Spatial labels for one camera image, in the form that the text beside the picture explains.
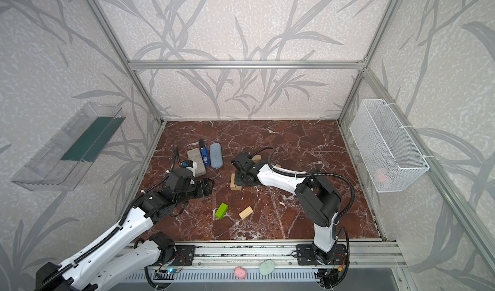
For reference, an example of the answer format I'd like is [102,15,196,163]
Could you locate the wood block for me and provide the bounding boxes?
[251,154,262,163]
[230,173,242,190]
[238,206,253,220]

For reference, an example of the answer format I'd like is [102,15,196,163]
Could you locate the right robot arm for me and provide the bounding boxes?
[231,153,353,253]

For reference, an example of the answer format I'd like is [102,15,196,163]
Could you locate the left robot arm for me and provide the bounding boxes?
[36,169,214,290]

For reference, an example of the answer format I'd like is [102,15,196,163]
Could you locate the grey sponge block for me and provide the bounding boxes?
[187,148,206,178]

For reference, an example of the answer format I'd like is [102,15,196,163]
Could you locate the green block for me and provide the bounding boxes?
[215,203,228,220]

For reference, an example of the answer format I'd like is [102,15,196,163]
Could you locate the grey blue oval case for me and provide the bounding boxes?
[210,143,223,169]

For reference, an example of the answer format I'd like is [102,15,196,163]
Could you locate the green putty blob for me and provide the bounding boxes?
[259,260,275,276]

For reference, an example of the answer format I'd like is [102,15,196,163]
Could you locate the green sheet in bin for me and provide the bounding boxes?
[61,117,126,162]

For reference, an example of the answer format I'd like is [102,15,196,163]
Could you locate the pink putty blob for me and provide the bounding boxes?
[233,267,247,279]

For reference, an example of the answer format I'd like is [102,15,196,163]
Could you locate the pink object in basket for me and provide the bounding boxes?
[375,168,391,187]

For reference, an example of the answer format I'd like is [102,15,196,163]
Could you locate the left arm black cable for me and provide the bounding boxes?
[36,145,183,291]

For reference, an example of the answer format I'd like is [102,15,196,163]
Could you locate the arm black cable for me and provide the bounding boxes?
[36,145,183,291]
[247,147,356,288]

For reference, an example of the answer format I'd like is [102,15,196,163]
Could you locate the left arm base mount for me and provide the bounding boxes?
[162,245,196,267]

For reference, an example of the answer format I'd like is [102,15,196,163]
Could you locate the aluminium front rail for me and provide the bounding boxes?
[176,239,407,269]

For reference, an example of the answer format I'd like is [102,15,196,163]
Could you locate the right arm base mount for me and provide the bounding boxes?
[291,244,348,266]

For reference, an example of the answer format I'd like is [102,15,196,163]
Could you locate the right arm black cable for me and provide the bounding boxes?
[247,147,356,288]

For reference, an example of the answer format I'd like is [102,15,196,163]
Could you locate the clear plastic wall bin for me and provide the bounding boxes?
[12,102,126,192]

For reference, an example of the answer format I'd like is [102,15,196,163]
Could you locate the white wire basket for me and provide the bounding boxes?
[349,99,430,193]

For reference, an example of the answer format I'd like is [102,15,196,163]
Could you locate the aluminium cage frame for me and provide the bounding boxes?
[83,0,494,269]

